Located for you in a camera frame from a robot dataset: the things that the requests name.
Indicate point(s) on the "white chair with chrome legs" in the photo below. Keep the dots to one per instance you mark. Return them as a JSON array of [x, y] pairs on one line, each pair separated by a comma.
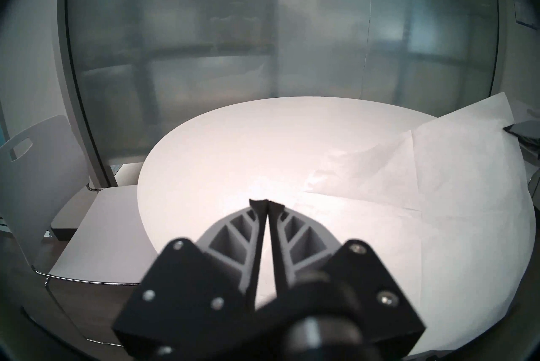
[[38, 179]]

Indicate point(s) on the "round white pedestal table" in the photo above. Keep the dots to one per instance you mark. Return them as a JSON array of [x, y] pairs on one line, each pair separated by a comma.
[[253, 145]]

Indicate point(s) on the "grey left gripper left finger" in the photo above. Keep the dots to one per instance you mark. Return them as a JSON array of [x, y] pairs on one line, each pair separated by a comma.
[[228, 246]]

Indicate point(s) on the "blue-edged wall poster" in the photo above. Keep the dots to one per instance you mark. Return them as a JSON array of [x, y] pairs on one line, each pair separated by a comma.
[[527, 10]]

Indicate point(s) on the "white paper napkin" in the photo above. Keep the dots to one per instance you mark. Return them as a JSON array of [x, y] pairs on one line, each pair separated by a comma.
[[443, 216]]

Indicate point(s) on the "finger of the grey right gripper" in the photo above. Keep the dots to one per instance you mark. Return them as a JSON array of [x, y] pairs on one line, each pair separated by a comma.
[[527, 130]]

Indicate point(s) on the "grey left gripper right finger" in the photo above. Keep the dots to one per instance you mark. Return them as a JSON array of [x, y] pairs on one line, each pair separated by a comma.
[[303, 242]]

